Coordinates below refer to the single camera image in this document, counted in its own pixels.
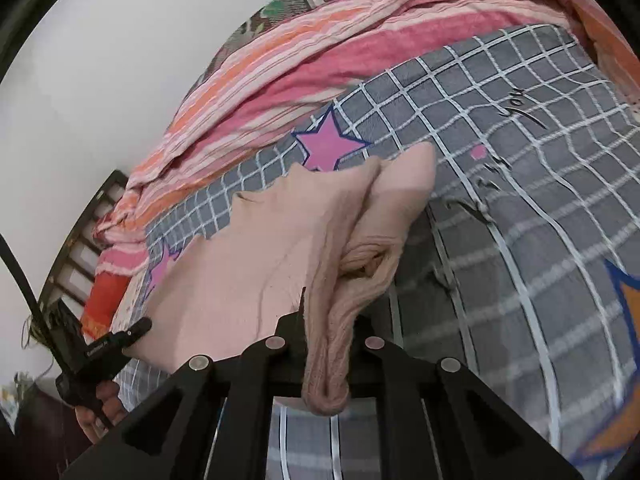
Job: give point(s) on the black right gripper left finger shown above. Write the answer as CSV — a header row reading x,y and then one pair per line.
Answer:
x,y
209,420

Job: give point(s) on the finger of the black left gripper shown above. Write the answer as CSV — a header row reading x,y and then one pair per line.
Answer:
x,y
110,346

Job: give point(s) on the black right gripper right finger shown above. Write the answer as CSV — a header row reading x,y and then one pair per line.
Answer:
x,y
438,420

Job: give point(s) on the pink knit sweater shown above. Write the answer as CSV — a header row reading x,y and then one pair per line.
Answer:
x,y
325,244

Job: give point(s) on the red cloth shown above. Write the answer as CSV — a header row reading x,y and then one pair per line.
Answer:
x,y
104,299

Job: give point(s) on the dark wooden headboard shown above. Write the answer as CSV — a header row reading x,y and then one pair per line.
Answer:
x,y
71,276

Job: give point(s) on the grey grid bed sheet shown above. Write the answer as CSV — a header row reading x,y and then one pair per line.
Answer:
x,y
525,264

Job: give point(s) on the pink orange striped blanket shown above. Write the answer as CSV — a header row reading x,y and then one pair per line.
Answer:
x,y
257,89

